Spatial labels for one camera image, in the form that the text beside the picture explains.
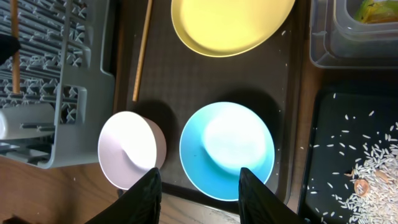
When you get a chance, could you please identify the clear plastic waste bin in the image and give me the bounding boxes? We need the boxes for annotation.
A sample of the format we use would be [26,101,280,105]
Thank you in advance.
[309,0,397,69]

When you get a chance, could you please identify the dark brown serving tray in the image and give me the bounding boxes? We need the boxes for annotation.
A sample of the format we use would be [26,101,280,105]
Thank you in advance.
[114,0,308,213]

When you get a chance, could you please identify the white cup in rack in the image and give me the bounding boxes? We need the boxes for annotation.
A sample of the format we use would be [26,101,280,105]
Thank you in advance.
[1,103,55,140]

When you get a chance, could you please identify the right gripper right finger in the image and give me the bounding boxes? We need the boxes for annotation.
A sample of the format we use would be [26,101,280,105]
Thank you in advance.
[238,167,307,224]

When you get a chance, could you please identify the yellow plate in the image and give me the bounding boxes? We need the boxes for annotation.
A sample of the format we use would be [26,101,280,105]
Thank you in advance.
[170,0,295,57]

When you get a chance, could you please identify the green orange snack wrapper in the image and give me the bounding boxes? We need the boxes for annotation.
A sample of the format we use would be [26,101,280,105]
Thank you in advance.
[354,0,397,24]

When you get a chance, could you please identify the rice and food scraps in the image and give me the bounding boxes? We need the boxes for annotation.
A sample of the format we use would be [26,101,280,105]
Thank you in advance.
[306,93,398,224]

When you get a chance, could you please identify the black waste tray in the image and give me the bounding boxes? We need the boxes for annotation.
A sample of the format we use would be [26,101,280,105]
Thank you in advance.
[297,90,398,224]

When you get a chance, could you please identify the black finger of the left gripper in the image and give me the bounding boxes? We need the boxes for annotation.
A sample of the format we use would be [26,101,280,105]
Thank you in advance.
[0,34,21,65]

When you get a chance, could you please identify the pink bowl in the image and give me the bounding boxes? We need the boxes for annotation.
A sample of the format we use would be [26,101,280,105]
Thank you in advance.
[98,111,167,190]

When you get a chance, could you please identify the light blue bowl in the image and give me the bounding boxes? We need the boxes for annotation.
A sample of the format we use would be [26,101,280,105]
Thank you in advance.
[179,101,275,202]

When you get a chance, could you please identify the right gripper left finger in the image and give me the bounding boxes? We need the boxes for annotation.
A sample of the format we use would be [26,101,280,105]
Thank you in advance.
[88,168,162,224]

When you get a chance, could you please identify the grey dishwasher rack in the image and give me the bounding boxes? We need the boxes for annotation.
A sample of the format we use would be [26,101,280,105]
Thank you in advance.
[1,0,117,169]

